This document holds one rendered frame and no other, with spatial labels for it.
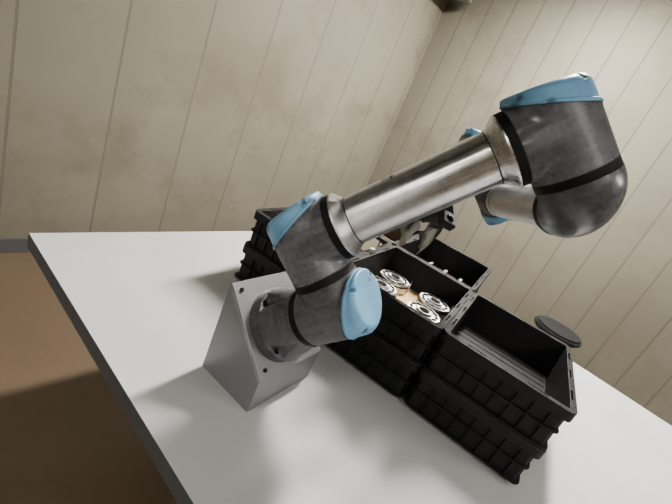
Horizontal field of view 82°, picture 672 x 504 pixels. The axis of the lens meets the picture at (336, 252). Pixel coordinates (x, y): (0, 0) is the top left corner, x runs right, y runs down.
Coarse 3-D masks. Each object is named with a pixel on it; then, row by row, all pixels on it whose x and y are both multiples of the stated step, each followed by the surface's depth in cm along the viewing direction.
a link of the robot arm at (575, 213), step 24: (624, 168) 53; (504, 192) 82; (528, 192) 71; (576, 192) 53; (600, 192) 52; (624, 192) 53; (504, 216) 84; (528, 216) 70; (552, 216) 58; (576, 216) 55; (600, 216) 54
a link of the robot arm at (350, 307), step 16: (336, 272) 65; (352, 272) 66; (368, 272) 69; (304, 288) 66; (320, 288) 65; (336, 288) 65; (352, 288) 65; (368, 288) 68; (304, 304) 69; (320, 304) 66; (336, 304) 65; (352, 304) 64; (368, 304) 67; (304, 320) 69; (320, 320) 67; (336, 320) 65; (352, 320) 64; (368, 320) 66; (304, 336) 70; (320, 336) 69; (336, 336) 68; (352, 336) 67
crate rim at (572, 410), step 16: (464, 304) 108; (496, 304) 119; (448, 336) 87; (464, 352) 86; (480, 352) 85; (496, 368) 83; (512, 384) 82; (528, 384) 81; (544, 400) 79; (560, 416) 78
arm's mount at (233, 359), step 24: (240, 288) 75; (264, 288) 80; (240, 312) 74; (216, 336) 78; (240, 336) 74; (216, 360) 79; (240, 360) 75; (264, 360) 75; (312, 360) 89; (240, 384) 76; (264, 384) 75; (288, 384) 85
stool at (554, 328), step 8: (536, 320) 252; (544, 320) 253; (552, 320) 260; (544, 328) 244; (552, 328) 245; (560, 328) 251; (568, 328) 258; (560, 336) 239; (568, 336) 243; (576, 336) 249; (568, 344) 237; (576, 344) 240
